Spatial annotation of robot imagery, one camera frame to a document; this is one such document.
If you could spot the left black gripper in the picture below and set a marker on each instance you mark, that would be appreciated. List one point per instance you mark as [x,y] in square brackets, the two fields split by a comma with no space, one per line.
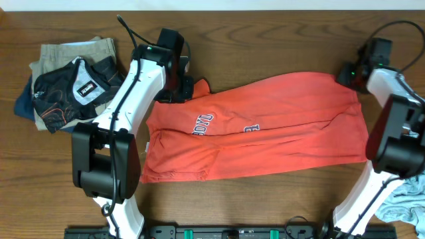
[177,93]

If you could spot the red printed t-shirt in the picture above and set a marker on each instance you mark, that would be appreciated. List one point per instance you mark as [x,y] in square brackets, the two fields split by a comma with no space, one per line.
[285,123]

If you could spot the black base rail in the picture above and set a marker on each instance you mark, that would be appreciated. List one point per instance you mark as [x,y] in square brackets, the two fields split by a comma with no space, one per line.
[171,232]

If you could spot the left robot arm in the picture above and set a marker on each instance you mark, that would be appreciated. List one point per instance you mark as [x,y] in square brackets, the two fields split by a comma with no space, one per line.
[105,159]

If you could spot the navy blue folded garment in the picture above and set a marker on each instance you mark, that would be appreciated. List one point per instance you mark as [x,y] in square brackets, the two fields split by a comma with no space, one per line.
[24,103]

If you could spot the khaki folded pants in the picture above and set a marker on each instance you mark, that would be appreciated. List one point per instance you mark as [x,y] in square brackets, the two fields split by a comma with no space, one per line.
[99,53]

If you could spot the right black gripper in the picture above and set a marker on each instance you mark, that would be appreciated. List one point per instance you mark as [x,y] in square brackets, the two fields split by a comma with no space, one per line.
[346,78]

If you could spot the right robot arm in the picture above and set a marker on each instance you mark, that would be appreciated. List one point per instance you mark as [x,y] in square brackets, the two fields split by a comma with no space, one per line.
[394,149]

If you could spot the light blue grey garment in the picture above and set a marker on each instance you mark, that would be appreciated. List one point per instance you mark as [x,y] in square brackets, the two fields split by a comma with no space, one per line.
[406,204]

